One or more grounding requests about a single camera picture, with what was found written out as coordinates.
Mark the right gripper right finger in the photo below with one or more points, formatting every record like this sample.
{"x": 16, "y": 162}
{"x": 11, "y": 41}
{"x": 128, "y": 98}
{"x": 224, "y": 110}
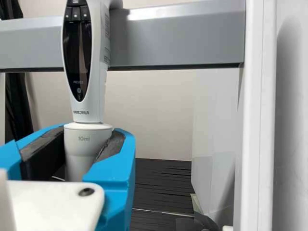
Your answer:
{"x": 120, "y": 168}

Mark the black platform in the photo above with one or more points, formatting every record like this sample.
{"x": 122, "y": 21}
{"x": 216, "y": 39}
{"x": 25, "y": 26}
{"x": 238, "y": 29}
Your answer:
{"x": 161, "y": 185}

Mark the pipette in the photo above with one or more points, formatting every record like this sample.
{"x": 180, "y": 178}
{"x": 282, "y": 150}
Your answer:
{"x": 81, "y": 108}

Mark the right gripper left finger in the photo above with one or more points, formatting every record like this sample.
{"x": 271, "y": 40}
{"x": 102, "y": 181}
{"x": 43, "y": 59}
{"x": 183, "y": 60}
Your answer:
{"x": 14, "y": 154}

